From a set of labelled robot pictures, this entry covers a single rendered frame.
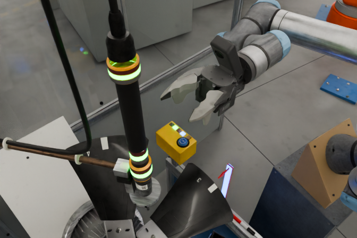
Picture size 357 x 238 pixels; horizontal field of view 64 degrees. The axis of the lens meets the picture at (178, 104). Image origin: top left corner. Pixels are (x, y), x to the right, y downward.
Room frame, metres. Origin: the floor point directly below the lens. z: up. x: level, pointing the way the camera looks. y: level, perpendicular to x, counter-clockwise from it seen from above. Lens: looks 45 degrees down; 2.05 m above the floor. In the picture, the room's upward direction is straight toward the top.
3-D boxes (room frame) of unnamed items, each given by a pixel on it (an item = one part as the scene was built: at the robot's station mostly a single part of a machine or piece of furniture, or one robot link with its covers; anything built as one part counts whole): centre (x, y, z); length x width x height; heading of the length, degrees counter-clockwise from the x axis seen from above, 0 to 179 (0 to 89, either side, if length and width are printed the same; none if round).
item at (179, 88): (0.43, 0.00, 1.64); 0.09 x 0.03 x 0.06; 115
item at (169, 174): (0.80, 0.04, 0.39); 0.04 x 0.04 x 0.78; 43
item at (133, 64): (0.31, 0.07, 1.80); 0.04 x 0.04 x 0.03
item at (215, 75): (0.47, -0.10, 1.64); 0.12 x 0.08 x 0.09; 133
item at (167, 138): (0.77, 0.01, 1.02); 0.16 x 0.10 x 0.11; 43
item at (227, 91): (0.41, -0.08, 1.66); 0.09 x 0.05 x 0.02; 151
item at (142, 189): (0.31, 0.07, 1.66); 0.04 x 0.04 x 0.46
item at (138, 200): (0.31, 0.08, 1.50); 0.09 x 0.07 x 0.10; 78
